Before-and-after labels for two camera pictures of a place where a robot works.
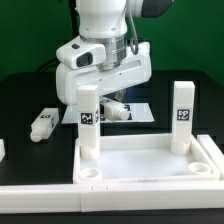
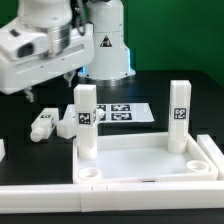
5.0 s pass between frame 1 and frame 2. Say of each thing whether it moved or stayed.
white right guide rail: stayed
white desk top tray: stayed
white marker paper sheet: stayed
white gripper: moved
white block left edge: stayed
